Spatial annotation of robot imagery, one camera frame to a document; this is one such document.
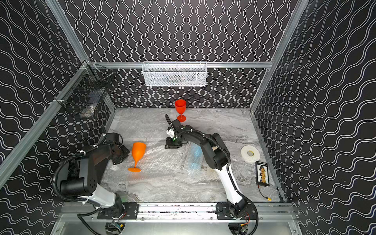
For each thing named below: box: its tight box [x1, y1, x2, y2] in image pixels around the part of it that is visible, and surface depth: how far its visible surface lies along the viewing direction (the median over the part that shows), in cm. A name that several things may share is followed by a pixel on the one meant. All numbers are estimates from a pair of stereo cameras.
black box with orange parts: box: [255, 161, 270, 188], surface depth 87 cm
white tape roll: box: [240, 144, 261, 163], surface depth 97 cm
